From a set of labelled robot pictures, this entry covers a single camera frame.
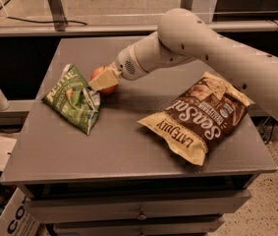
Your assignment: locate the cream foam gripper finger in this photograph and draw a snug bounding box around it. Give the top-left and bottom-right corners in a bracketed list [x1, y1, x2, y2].
[88, 67, 121, 91]

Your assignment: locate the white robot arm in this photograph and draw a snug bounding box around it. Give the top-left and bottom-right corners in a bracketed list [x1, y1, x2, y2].
[89, 8, 278, 121]

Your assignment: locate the metal railing frame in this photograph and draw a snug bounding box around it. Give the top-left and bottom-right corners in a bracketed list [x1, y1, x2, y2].
[0, 0, 278, 35]

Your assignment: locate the red apple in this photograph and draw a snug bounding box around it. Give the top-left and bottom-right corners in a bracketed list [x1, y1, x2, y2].
[88, 67, 119, 95]

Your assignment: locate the grey drawer cabinet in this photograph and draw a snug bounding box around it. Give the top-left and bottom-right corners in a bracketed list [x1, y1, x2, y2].
[0, 35, 278, 236]

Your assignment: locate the white cardboard box with lettering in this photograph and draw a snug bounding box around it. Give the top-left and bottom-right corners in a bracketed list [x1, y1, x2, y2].
[0, 189, 40, 236]

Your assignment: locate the brown sea salt chip bag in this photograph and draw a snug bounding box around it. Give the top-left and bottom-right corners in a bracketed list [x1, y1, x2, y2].
[139, 72, 250, 166]

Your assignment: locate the black cable on floor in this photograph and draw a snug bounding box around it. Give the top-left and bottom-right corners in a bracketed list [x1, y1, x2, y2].
[0, 0, 88, 27]

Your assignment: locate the green jalapeno chip bag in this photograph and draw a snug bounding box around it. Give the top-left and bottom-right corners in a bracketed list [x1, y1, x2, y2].
[42, 64, 100, 135]

